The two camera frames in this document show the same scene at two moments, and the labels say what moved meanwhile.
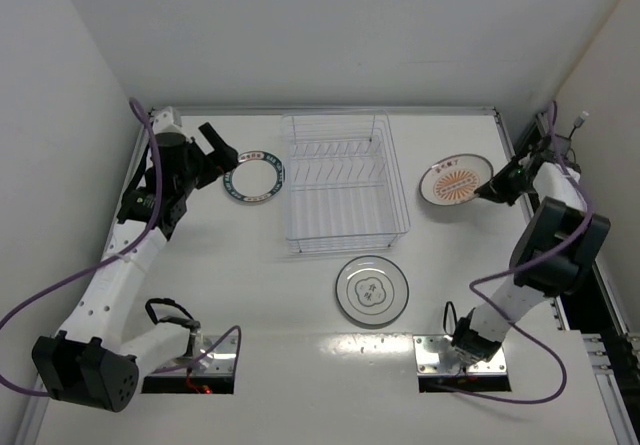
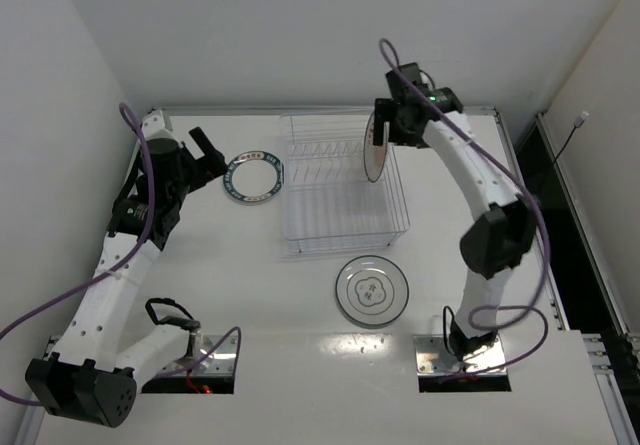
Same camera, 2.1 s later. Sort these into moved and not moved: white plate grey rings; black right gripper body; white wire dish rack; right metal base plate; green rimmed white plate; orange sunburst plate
Moved: orange sunburst plate; black right gripper body
Not moved: white plate grey rings; right metal base plate; green rimmed white plate; white wire dish rack
